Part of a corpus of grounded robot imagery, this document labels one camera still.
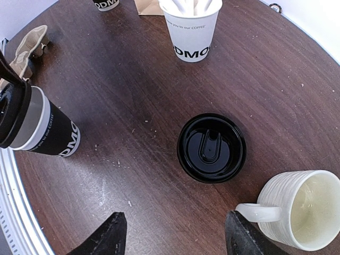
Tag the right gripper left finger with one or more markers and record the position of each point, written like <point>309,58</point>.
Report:
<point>108,238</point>

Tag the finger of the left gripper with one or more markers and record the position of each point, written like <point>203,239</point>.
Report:
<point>8,74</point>

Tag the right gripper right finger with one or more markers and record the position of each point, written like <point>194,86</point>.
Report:
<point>243,238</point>

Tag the black cup lid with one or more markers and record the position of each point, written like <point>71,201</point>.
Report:
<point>15,100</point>

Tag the black coffee cup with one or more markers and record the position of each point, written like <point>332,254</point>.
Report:
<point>46,129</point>

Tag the cardboard cup carrier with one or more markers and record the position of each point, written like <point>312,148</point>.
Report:
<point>31,46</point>

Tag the cream ceramic mug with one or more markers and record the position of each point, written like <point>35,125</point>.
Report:
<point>299,209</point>

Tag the stack of black lids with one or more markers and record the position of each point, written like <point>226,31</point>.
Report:
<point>211,148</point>

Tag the stack of paper cups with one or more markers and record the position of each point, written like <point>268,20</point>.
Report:
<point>106,5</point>

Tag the brown paper bag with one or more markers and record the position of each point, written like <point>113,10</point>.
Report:
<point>148,7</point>

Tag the white cup holding straws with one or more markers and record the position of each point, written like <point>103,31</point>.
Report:
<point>191,35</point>

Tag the wrapped straws bundle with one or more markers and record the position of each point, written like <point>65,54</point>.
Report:
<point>193,7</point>

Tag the aluminium frame rail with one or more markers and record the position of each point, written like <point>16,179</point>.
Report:
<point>18,221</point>

